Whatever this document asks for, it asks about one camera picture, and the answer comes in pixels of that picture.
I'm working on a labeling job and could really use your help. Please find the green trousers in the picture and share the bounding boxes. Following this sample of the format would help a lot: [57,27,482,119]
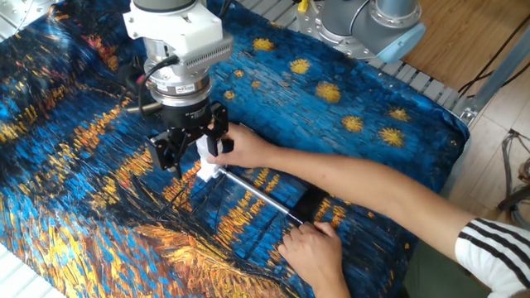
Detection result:
[401,238,494,298]

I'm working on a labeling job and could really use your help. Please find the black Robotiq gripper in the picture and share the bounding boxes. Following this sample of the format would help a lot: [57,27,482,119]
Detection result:
[147,97,230,180]

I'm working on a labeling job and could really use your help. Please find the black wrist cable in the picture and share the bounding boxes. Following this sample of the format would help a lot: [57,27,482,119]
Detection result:
[117,53,181,120]

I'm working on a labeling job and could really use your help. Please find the person's right forearm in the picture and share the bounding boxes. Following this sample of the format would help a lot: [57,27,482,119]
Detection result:
[264,142,477,262]

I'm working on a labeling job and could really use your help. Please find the black floor cable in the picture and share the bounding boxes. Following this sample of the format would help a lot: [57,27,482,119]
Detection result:
[457,12,530,100]

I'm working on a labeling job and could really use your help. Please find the aluminium frame bar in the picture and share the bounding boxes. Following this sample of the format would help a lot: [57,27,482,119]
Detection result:
[450,24,530,129]

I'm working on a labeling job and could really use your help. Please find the person's left forearm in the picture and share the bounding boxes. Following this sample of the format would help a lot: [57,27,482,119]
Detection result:
[316,276,353,298]

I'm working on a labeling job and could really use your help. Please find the black C-clamp with silver screw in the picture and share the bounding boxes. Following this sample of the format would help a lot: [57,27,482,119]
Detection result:
[217,138,333,227]

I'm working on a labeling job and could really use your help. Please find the white lamp socket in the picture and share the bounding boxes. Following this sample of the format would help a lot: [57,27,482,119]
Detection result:
[195,159,228,183]

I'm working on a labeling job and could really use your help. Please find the white vented wrist housing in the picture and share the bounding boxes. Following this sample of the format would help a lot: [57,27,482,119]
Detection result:
[122,0,235,72]

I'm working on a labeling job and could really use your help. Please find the person's left hand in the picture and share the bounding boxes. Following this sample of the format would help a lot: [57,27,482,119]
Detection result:
[277,221,345,291]

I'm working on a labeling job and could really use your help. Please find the grey hose bundle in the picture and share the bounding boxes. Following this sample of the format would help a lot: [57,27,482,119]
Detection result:
[498,127,530,237]

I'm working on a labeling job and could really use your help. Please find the starry night painting tablecloth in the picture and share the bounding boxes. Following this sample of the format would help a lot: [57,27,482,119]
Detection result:
[0,0,471,298]

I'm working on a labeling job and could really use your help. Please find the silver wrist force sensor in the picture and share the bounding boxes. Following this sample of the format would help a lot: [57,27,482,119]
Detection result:
[142,39,214,108]

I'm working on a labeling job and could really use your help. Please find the white black-striped shirt sleeve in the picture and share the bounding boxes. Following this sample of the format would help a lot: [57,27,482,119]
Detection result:
[454,218,530,298]

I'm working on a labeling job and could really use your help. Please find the person's right hand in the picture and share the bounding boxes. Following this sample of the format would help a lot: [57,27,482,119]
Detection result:
[206,122,275,170]

